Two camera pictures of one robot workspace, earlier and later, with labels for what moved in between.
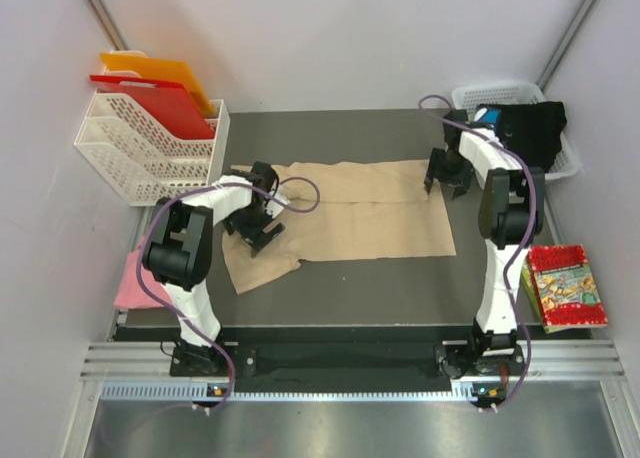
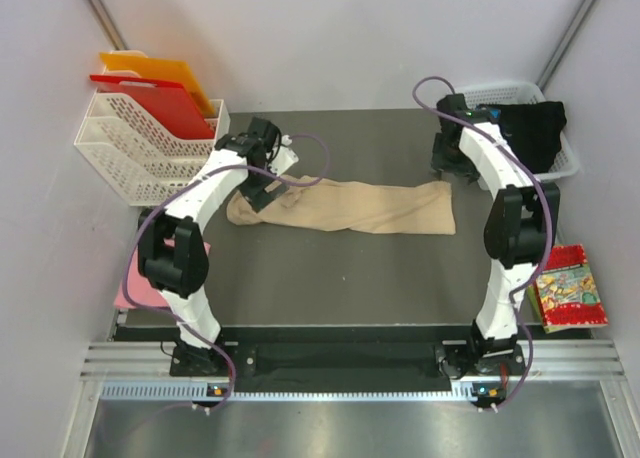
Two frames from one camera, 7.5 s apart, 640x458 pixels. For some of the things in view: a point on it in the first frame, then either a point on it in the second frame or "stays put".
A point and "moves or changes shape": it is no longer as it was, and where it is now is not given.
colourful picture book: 560,289 stays put
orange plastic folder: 159,69 stays put
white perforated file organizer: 147,166 stays put
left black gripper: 233,222 -> 255,195
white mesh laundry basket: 468,98 stays put
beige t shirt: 366,210 moves or changes shape
